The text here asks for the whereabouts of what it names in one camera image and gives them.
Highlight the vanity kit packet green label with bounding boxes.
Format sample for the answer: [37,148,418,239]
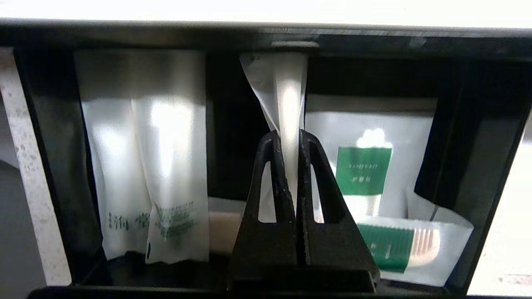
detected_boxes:
[305,95,439,221]

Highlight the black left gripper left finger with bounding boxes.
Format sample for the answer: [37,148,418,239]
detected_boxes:
[228,130,300,270]

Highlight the black amenity drawer box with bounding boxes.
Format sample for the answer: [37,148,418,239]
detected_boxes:
[12,44,532,299]

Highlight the long white packet green band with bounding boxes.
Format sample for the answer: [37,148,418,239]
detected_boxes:
[208,197,475,288]

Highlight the long toothbrush packet green label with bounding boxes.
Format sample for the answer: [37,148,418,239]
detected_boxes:
[239,52,309,223]

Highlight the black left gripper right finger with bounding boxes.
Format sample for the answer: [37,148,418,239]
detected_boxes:
[296,129,380,277]

